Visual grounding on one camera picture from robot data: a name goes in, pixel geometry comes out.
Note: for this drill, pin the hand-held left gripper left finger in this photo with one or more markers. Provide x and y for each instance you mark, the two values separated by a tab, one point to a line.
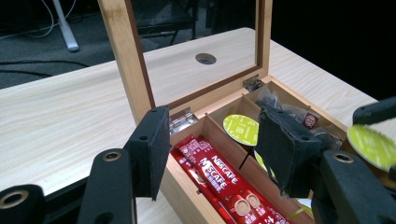
149	149

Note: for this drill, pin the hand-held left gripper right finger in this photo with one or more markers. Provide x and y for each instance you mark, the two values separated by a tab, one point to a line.
286	155

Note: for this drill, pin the wooden tea box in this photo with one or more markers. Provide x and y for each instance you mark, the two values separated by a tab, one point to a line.
124	46

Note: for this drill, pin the red coffee stick packet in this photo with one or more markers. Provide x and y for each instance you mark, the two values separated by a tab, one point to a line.
186	161
221	174

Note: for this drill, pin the silver foil sachet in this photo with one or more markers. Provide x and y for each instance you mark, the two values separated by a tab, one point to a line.
183	122

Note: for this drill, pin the pile of dark tea bags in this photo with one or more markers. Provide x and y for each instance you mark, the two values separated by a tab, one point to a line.
289	109

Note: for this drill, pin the white desk leg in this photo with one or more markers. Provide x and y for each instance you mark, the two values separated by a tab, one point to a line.
67	28

